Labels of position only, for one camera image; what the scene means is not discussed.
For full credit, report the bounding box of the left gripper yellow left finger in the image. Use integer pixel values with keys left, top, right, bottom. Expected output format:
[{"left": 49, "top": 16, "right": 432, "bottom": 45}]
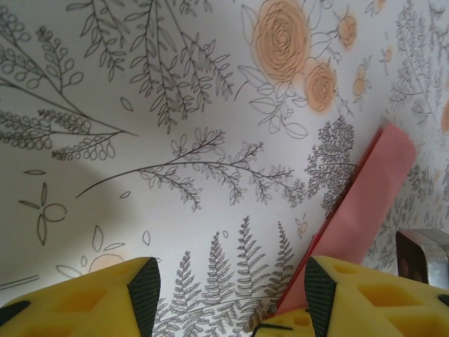
[{"left": 0, "top": 257, "right": 162, "bottom": 337}]

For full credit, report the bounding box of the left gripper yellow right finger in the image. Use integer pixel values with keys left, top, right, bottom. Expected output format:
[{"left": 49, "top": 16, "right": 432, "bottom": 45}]
[{"left": 252, "top": 255, "right": 449, "bottom": 337}]

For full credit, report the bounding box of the pink paper sheet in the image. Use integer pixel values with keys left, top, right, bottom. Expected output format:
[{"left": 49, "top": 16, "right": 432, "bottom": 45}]
[{"left": 276, "top": 119, "right": 417, "bottom": 314}]

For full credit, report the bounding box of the floral table cover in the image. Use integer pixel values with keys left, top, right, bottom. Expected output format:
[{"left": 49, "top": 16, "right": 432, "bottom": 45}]
[{"left": 0, "top": 0, "right": 449, "bottom": 337}]

